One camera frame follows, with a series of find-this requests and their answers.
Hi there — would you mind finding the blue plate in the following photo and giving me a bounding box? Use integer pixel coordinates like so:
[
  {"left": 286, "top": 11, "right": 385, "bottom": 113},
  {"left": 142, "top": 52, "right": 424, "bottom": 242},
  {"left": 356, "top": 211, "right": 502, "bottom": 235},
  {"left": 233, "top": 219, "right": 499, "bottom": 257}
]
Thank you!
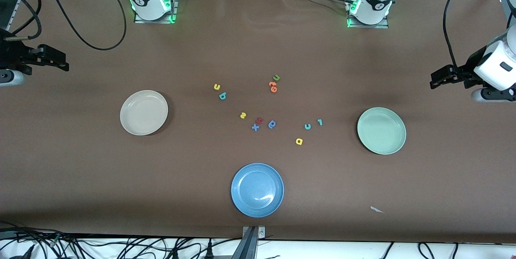
[{"left": 231, "top": 163, "right": 285, "bottom": 218}]

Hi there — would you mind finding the beige brown plate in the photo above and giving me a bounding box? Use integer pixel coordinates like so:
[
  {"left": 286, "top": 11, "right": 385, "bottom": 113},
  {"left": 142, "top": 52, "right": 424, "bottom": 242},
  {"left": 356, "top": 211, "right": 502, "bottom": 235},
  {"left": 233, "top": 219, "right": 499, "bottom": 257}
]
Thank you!
[{"left": 120, "top": 90, "right": 169, "bottom": 136}]

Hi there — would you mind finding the pale green plate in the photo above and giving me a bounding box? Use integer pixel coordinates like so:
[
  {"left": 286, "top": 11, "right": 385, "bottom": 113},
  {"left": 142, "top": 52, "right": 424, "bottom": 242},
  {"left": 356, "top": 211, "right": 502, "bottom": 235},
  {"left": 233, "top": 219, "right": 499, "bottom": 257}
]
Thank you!
[{"left": 357, "top": 107, "right": 407, "bottom": 155}]

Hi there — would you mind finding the metal table bracket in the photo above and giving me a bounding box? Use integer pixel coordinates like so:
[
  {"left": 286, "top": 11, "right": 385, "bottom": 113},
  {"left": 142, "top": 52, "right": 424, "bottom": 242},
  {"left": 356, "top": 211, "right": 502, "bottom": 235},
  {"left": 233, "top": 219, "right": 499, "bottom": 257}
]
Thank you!
[{"left": 232, "top": 226, "right": 266, "bottom": 259}]

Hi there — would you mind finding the brown table mat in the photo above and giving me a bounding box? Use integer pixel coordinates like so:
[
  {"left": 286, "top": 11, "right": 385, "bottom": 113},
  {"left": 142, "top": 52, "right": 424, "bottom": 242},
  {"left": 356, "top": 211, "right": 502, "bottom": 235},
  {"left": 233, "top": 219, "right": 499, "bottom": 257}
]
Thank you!
[{"left": 0, "top": 0, "right": 516, "bottom": 244}]

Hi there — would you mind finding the black looped cable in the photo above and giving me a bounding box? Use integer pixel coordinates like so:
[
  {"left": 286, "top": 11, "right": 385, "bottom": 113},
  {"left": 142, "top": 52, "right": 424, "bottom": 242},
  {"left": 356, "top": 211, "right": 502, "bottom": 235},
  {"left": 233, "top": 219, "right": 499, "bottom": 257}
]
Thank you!
[{"left": 0, "top": 0, "right": 42, "bottom": 41}]

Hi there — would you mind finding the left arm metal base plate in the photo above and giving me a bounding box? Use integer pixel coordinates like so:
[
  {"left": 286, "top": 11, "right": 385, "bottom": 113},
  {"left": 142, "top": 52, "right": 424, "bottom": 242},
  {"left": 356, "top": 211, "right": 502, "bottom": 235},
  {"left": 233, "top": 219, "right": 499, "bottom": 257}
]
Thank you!
[{"left": 345, "top": 0, "right": 389, "bottom": 29}]

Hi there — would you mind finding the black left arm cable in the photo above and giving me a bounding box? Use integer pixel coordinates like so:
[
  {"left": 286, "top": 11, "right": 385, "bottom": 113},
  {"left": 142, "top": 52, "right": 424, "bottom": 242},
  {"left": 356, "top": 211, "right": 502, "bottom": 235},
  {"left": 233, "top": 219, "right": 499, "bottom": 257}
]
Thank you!
[{"left": 443, "top": 0, "right": 478, "bottom": 75}]

